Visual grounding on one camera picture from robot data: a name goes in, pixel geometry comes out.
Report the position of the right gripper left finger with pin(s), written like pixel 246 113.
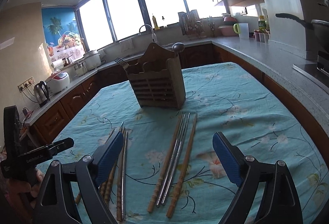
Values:
pixel 56 202

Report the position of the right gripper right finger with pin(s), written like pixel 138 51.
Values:
pixel 280 202

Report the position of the wooden chopstick group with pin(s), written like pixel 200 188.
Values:
pixel 119 187

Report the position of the steel chopstick group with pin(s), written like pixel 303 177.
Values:
pixel 124 165

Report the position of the lower wooden base cabinets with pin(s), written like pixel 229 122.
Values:
pixel 57 114

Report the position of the steel electric kettle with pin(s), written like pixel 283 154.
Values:
pixel 41 93

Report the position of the white red rice cooker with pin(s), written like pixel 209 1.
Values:
pixel 58 81

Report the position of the teal floral tablecloth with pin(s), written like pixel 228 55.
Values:
pixel 219 97

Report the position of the small blender jar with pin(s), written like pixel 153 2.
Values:
pixel 80 69

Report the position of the white slow cooker pot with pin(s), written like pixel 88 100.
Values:
pixel 92 60

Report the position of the tropical fruit poster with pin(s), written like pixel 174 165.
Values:
pixel 62 35

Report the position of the metal fork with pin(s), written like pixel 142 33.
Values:
pixel 122 63

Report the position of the wooden utensil holder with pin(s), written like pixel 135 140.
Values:
pixel 156 78

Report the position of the pink basin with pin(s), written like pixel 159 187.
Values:
pixel 226 28

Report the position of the black frying pan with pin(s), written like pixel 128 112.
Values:
pixel 319 27

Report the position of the dark ladle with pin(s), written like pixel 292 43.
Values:
pixel 178 48

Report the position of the chrome sink faucet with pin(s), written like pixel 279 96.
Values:
pixel 148 27

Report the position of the yellow dish soap bottle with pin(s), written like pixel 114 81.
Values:
pixel 156 27

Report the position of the dish drying rack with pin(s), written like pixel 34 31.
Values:
pixel 191 24

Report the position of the wall power socket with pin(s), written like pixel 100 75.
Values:
pixel 27 83

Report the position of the white cup green handle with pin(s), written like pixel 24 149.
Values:
pixel 242 29

